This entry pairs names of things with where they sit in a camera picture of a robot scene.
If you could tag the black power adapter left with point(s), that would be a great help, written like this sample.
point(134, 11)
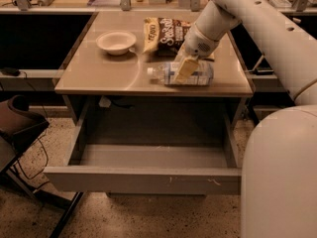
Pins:
point(10, 71)

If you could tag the white rod with black base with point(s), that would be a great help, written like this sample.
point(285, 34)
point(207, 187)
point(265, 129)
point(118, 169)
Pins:
point(261, 67)

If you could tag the dark brown chair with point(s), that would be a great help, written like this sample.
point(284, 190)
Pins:
point(19, 129)

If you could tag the brown chip bag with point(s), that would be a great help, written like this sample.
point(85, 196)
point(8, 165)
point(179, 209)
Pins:
point(164, 34)

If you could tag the open grey top drawer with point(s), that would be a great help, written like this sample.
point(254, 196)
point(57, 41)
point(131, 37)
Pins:
point(151, 146)

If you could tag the grey cabinet desk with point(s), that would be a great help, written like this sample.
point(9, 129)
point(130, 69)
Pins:
point(92, 71)

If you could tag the clear plastic water bottle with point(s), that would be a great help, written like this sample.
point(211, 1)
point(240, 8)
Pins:
point(191, 75)

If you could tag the white bowl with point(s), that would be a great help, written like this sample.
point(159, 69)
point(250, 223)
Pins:
point(116, 43)

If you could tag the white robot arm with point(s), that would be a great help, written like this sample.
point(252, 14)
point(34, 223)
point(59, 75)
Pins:
point(279, 172)

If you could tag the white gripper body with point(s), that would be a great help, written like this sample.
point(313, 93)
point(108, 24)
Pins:
point(199, 42)

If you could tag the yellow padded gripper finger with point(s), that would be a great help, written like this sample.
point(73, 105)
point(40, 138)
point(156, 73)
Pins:
point(186, 67)
point(181, 54)

